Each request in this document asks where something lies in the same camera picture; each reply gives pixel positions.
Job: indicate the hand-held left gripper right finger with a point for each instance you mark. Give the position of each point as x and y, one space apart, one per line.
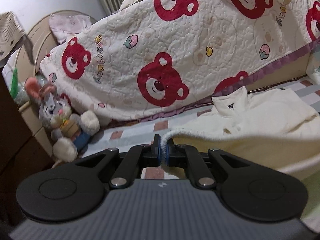
167 156

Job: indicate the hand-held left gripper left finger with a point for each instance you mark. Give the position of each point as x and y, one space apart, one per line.
158 155

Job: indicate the cream fleece jacket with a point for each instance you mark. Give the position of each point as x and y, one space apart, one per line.
262 120

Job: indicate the checked bed sheet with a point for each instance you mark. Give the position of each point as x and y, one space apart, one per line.
140 132

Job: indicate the grey plush rabbit toy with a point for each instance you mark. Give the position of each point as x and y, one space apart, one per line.
62 130

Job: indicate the bear print quilt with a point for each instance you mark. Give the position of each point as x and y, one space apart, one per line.
187 42

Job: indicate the dark wooden cabinet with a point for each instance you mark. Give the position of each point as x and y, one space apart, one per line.
15 142

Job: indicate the light green quilted blanket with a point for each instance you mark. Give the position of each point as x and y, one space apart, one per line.
312 197

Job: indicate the pale pink cloth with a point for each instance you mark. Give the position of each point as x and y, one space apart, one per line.
65 26

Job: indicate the green plastic bag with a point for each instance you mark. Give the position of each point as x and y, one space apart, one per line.
15 80

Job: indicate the beige curved headboard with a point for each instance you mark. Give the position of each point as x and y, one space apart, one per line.
37 40

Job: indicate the patterned box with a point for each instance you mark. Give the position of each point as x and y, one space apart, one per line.
10 27

